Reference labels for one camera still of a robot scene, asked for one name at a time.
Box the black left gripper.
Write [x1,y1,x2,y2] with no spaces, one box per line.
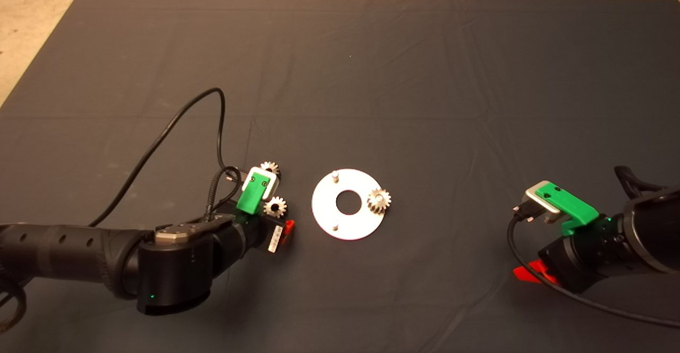
[212,212,295,258]

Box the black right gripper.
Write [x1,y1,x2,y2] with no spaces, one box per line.
[513,217,630,294]

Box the dark grey table cloth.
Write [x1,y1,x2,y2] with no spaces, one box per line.
[0,0,680,353]

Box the white round base plate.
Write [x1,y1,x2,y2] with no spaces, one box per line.
[311,169,386,241]

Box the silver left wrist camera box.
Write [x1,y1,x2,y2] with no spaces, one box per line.
[241,166,281,200]

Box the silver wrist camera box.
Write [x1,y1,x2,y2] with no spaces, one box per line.
[241,166,281,200]
[523,184,563,225]

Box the green left camera mount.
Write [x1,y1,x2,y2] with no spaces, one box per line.
[235,168,273,216]

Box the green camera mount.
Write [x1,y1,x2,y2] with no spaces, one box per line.
[534,181,601,237]
[235,168,273,216]

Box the green right camera mount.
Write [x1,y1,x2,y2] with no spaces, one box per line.
[534,181,601,237]

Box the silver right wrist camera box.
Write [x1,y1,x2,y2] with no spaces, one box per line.
[523,184,563,225]

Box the braided black left gripper cable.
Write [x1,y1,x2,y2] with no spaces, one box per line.
[203,166,242,223]

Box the braided black gripper cable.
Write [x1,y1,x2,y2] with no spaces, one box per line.
[614,165,667,198]
[203,166,242,223]

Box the braided black right gripper cable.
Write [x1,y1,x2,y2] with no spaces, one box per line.
[614,165,667,198]

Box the smooth black left camera cable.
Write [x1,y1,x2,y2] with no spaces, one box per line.
[88,87,242,229]

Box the braided black left arm hose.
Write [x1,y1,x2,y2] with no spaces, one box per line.
[0,276,28,333]

